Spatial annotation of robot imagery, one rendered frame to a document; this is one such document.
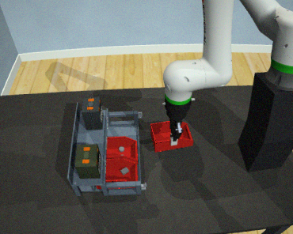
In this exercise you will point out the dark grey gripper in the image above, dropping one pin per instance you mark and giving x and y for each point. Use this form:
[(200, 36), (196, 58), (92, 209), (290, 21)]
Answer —
[(175, 126)]

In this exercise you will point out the dark grey metal shelf rack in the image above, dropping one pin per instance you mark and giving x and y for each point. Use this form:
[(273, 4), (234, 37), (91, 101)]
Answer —
[(81, 136)]

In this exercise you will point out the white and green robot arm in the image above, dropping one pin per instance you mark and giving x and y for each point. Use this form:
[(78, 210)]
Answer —
[(214, 69)]

